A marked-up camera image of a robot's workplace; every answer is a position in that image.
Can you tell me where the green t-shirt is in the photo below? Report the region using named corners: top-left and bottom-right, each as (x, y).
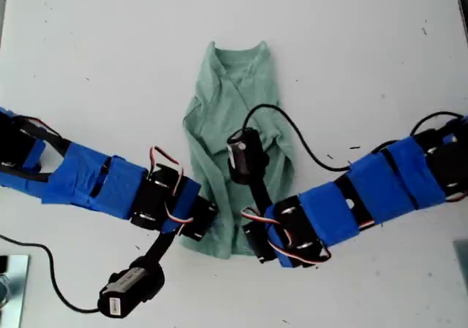
top-left (178, 39), bottom-right (296, 260)

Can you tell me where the red white arm wire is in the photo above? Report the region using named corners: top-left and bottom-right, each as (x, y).
top-left (240, 207), bottom-right (333, 267)
top-left (148, 145), bottom-right (195, 227)

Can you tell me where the steel clamp plate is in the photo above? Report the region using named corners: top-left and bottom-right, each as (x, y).
top-left (0, 254), bottom-right (31, 328)

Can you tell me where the black camera cable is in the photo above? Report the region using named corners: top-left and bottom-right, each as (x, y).
top-left (242, 103), bottom-right (464, 172)
top-left (0, 234), bottom-right (102, 314)

